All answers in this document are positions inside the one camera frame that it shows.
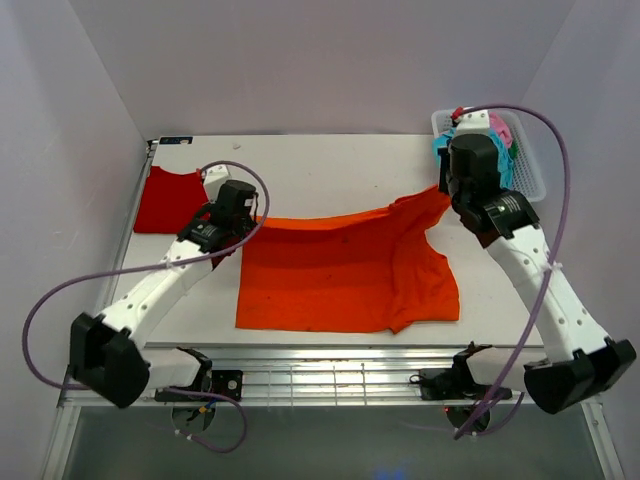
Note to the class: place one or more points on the green garment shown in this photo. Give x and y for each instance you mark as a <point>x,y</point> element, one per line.
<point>513,151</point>

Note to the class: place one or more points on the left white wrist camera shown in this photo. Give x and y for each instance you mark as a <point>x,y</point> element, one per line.
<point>212,179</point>

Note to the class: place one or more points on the folded red t shirt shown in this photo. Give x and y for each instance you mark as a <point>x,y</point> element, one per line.
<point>169,201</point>

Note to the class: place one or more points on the orange t shirt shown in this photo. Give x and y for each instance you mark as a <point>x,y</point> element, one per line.
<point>366,272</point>

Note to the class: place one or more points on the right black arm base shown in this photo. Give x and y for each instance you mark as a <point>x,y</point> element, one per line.
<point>457,382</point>

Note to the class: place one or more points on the aluminium table frame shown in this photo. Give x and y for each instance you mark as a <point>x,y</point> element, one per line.
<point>308,391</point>

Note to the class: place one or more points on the white plastic basket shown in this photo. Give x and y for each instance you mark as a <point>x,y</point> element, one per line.
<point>527,176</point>

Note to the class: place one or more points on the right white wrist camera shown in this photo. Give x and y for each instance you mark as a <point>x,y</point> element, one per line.
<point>470,122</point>

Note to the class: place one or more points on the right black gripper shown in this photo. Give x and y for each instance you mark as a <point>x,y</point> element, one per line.
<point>444,162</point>

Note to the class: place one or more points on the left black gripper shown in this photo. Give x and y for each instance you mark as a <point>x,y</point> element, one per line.
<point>248,224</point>

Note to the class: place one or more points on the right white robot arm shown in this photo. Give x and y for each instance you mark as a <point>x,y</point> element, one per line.
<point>580,358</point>

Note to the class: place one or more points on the blue label sticker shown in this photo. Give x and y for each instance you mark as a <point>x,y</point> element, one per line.
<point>176,140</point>

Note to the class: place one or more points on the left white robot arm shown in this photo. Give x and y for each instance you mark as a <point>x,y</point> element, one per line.
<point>107,351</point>

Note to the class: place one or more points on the blue t shirt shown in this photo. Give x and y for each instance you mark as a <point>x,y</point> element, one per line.
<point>505,162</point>

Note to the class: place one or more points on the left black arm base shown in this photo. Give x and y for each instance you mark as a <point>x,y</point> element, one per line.
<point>215,382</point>

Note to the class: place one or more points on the pink t shirt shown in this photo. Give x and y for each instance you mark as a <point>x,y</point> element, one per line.
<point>500,127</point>

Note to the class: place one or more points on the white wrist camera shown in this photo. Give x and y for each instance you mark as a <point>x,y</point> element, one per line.
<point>212,179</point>
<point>470,122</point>

